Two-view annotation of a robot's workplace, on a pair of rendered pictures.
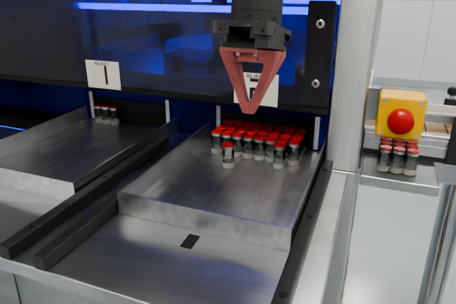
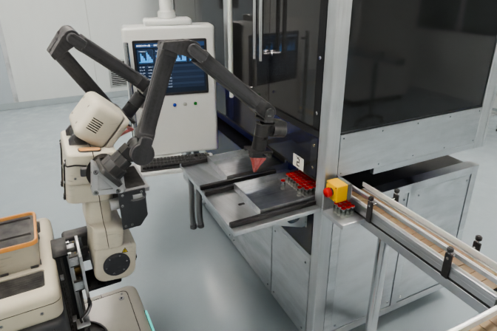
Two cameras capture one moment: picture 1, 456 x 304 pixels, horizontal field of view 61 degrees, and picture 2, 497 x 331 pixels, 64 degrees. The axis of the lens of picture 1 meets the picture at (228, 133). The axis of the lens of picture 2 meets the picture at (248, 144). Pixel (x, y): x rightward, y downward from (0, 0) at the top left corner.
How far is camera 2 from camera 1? 1.32 m
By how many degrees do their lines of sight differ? 40
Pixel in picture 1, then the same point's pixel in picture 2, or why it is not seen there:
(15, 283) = not seen: hidden behind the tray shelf
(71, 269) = (210, 197)
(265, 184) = (284, 199)
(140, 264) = (224, 203)
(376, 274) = (450, 318)
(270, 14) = (257, 148)
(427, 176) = (347, 221)
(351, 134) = (320, 191)
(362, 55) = (323, 162)
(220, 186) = (270, 193)
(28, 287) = not seen: hidden behind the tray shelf
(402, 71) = not seen: outside the picture
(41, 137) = (239, 154)
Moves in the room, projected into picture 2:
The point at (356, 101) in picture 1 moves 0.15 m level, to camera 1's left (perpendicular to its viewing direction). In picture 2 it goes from (322, 179) to (292, 168)
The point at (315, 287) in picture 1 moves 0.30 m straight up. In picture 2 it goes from (254, 225) to (254, 155)
